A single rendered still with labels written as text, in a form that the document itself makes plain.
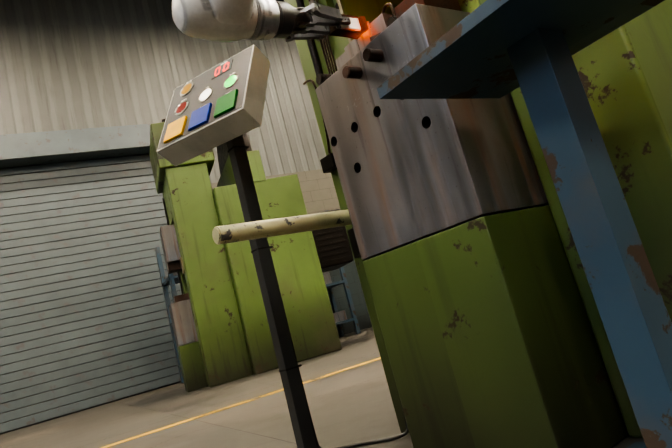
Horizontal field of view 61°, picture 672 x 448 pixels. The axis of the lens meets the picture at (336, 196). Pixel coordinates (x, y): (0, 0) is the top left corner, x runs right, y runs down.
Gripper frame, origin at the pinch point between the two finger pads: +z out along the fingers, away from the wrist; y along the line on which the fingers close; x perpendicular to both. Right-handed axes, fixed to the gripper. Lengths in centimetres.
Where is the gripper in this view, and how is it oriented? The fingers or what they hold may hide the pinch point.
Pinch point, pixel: (345, 25)
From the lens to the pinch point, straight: 138.5
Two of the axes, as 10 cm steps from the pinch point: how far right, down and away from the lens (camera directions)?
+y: 5.6, -3.1, -7.7
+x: -2.8, -9.4, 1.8
